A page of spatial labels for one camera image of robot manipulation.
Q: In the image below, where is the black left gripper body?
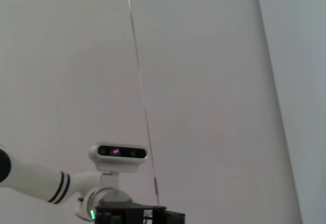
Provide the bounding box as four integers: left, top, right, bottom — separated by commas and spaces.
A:
94, 200, 186, 224

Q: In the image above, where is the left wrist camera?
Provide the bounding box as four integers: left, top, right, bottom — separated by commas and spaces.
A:
88, 142, 149, 189

